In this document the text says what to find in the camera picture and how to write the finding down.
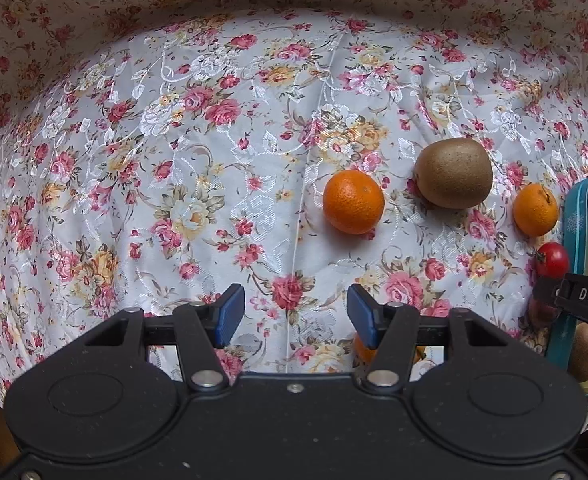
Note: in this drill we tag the purple plum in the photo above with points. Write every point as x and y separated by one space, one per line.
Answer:
541 316

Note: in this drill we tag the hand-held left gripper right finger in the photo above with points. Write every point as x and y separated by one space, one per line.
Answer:
361 312

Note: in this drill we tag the floral printed cloth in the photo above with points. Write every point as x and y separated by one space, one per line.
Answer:
173 160

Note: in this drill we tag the red tomato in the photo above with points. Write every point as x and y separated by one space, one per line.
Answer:
551 260

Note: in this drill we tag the orange mandarin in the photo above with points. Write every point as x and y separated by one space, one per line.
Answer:
535 210
363 355
353 201

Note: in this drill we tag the teal and gold tin tray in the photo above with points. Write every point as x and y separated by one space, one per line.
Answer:
574 220

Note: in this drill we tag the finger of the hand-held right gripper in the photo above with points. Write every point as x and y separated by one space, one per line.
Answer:
544 291

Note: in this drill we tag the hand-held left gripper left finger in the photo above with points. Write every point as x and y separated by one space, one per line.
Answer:
228 310

